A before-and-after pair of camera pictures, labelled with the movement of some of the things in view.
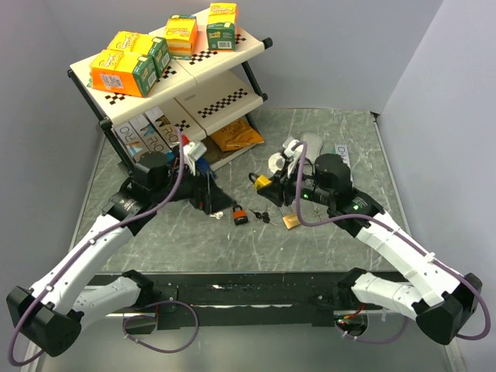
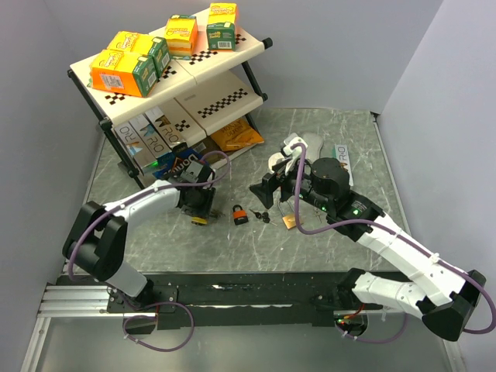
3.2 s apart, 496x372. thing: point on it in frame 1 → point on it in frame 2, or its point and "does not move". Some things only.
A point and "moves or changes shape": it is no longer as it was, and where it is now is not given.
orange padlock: [239, 215] does not move
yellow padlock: [260, 181] moves or changes shape
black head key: [264, 216] does not move
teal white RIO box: [342, 149] does not move
